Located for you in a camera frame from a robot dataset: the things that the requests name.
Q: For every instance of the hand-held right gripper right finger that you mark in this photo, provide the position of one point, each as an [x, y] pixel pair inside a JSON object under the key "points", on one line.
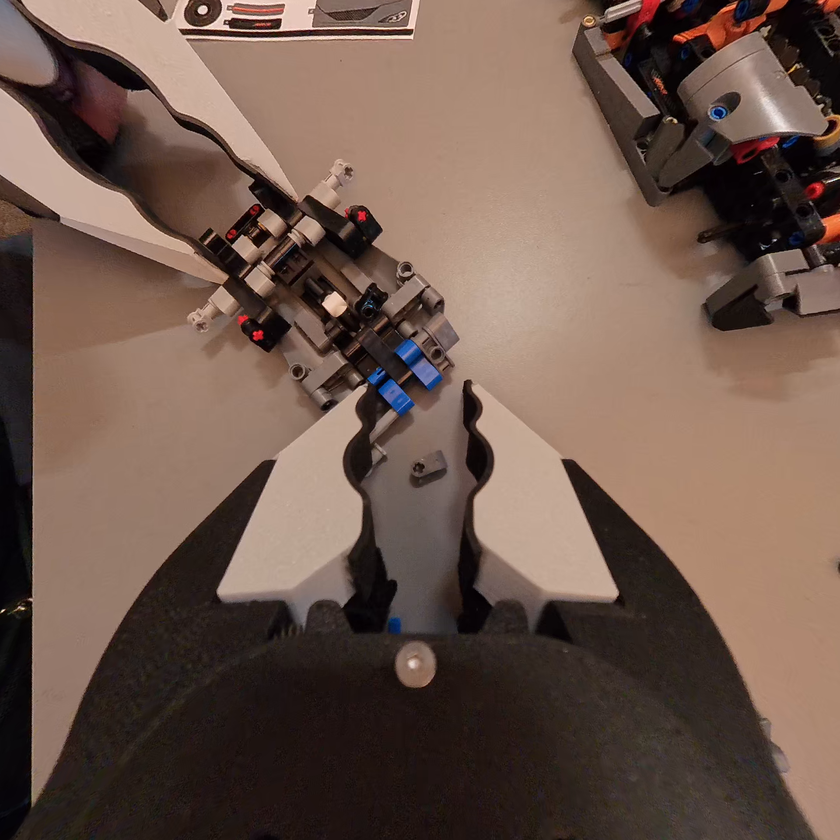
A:
{"points": [[544, 525]]}

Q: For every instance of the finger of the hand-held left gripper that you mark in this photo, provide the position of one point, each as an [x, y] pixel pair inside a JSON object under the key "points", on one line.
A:
{"points": [[164, 59], [79, 197]]}

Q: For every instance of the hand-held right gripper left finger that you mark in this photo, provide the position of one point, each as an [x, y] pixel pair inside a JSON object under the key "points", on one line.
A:
{"points": [[295, 525]]}

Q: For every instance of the small dark grey lego connector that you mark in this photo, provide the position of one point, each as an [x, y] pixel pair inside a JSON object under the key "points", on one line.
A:
{"points": [[430, 464]]}

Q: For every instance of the light grey axle blue connector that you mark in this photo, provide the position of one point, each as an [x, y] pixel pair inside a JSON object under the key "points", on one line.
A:
{"points": [[394, 397]]}

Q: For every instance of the small lego gearbox assembly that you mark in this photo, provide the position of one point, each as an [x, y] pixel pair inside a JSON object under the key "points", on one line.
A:
{"points": [[315, 282]]}

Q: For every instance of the lego sticker sheet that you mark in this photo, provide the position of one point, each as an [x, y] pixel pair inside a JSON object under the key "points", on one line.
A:
{"points": [[295, 19]]}

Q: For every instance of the large lego car chassis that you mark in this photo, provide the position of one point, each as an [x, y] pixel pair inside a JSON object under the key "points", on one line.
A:
{"points": [[722, 131]]}

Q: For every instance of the person's left hand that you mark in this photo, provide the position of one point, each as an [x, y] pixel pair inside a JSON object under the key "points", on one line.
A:
{"points": [[102, 105]]}

